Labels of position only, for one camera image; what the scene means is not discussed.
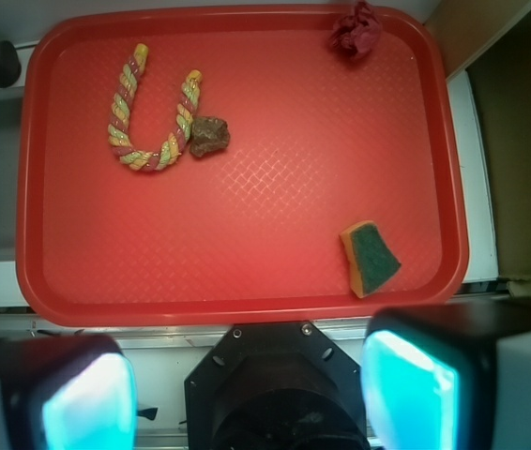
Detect brown rock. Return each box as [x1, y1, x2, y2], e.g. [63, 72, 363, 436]
[190, 116, 231, 158]

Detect multicolour twisted rope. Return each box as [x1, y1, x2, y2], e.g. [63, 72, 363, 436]
[107, 42, 205, 173]

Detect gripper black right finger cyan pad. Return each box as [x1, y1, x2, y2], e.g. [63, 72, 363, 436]
[360, 297, 531, 449]

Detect black octagonal mount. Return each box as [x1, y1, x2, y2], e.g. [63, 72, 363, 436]
[184, 322, 371, 449]

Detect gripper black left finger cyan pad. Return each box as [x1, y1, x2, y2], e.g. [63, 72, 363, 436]
[0, 335, 137, 449]

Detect orange sponge, green scrubber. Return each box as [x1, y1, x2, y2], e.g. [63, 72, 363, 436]
[340, 220, 402, 298]

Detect crumpled red paper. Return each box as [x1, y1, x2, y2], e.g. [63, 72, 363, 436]
[328, 0, 383, 61]

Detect brown cardboard box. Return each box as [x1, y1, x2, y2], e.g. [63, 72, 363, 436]
[467, 10, 531, 296]

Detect red plastic tray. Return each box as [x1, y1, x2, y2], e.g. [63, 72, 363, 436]
[16, 4, 468, 327]

